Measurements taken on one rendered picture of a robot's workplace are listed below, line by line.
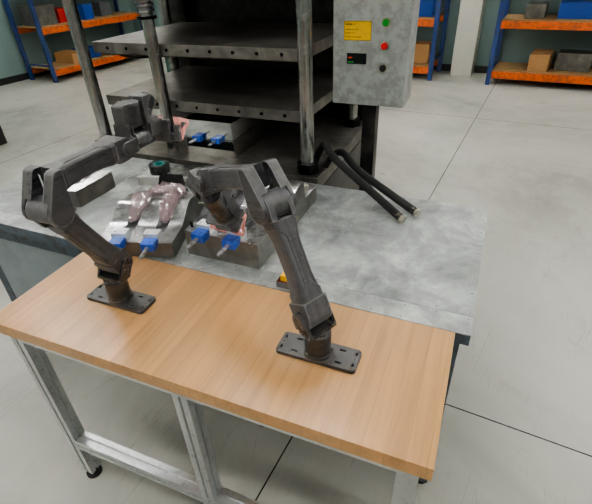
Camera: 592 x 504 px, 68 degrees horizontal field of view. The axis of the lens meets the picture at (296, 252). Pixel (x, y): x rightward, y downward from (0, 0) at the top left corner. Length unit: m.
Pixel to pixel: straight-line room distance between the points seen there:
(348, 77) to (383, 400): 1.35
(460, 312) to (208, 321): 0.67
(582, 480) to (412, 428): 1.15
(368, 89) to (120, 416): 1.72
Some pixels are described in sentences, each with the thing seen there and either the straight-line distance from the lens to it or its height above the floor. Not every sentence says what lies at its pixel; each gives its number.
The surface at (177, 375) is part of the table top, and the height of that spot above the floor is 0.80.
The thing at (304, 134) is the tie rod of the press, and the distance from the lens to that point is 1.95.
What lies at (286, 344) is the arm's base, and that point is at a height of 0.81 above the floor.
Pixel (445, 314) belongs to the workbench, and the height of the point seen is 0.80.
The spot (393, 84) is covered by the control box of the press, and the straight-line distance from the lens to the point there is 1.92.
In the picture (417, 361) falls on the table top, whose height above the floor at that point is 0.80.
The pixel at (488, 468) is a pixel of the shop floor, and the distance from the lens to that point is 1.95.
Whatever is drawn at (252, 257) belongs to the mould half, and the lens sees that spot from 1.36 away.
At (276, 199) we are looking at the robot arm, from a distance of 0.95.
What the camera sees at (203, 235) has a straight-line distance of 1.38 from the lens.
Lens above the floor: 1.60
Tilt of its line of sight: 34 degrees down
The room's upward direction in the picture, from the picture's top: 3 degrees counter-clockwise
